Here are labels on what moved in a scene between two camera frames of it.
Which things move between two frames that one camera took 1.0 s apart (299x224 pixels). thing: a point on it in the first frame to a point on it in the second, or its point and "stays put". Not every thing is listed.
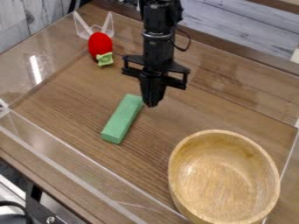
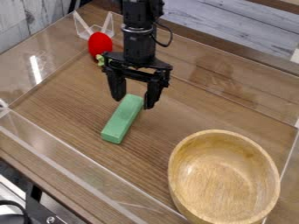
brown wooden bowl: (224, 177) stays put
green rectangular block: (121, 120) stays put
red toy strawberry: (98, 45) stays put
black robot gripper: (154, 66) to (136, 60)
